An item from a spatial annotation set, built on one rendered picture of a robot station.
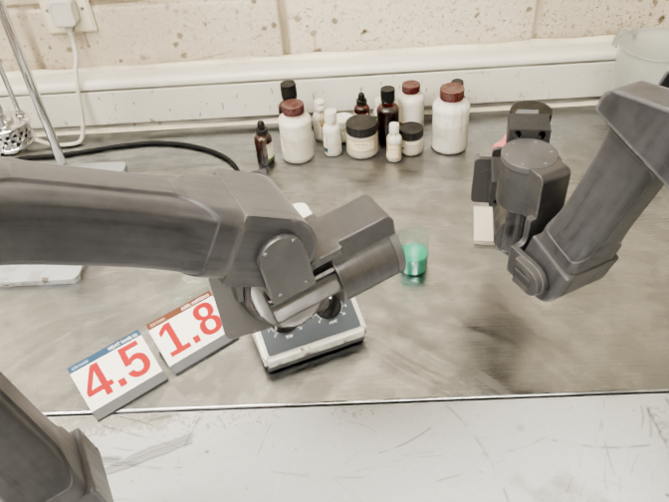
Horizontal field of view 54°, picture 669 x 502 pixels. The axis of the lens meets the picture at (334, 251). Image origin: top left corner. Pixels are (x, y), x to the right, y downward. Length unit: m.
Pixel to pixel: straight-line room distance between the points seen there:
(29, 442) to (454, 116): 0.81
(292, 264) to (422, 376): 0.36
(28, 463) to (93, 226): 0.20
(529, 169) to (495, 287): 0.25
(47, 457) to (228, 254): 0.21
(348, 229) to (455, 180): 0.59
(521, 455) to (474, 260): 0.30
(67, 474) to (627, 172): 0.50
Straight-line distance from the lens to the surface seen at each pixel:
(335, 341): 0.80
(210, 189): 0.45
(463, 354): 0.81
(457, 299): 0.88
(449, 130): 1.12
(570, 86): 1.29
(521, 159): 0.70
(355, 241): 0.51
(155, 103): 1.28
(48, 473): 0.55
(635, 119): 0.54
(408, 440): 0.74
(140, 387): 0.82
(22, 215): 0.40
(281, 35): 1.23
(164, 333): 0.84
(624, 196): 0.60
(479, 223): 0.98
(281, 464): 0.73
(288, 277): 0.47
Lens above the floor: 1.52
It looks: 41 degrees down
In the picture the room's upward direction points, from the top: 5 degrees counter-clockwise
